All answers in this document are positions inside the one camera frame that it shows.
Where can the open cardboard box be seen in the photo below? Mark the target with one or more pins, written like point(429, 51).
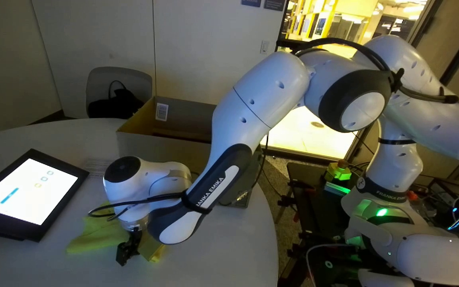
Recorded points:
point(169, 129)

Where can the green towel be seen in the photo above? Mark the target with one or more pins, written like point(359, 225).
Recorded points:
point(105, 235)

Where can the black bag on chair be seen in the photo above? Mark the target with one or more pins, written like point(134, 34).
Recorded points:
point(120, 102)

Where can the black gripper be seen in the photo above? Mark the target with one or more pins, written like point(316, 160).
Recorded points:
point(129, 247)

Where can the grey chair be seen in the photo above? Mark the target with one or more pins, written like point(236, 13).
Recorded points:
point(99, 78)

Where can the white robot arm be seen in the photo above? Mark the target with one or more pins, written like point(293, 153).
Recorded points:
point(386, 82)

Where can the black tablet with lit screen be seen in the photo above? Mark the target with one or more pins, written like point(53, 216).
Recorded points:
point(34, 192)

